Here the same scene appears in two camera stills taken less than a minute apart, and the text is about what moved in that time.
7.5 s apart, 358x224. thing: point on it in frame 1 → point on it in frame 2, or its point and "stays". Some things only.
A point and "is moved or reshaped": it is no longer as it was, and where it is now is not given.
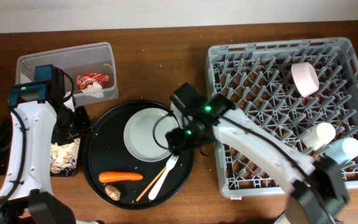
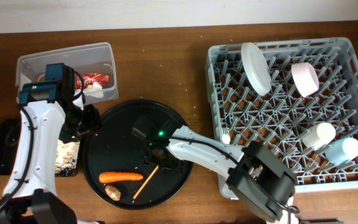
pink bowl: [305, 78] stays
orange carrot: [109, 177] stays
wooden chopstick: [151, 184] is moved or reshaped
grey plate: [145, 134] → [257, 68]
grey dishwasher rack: [311, 93] stays
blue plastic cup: [342, 150] stays
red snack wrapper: [84, 80] stays
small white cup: [317, 136] stays
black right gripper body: [187, 139] → [169, 165]
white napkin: [95, 89] stays
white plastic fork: [158, 183] is moved or reshaped
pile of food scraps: [63, 158] stays
